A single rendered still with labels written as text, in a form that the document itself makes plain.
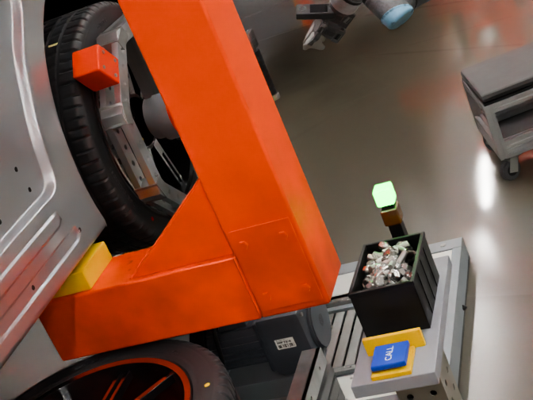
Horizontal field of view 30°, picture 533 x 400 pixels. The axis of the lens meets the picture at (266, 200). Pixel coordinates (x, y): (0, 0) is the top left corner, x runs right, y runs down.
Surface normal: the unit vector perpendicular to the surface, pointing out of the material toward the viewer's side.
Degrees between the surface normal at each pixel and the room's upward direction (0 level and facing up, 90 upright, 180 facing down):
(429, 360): 0
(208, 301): 90
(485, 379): 0
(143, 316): 90
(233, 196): 90
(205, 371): 0
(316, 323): 90
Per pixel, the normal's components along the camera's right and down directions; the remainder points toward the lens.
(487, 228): -0.37, -0.85
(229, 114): -0.22, 0.47
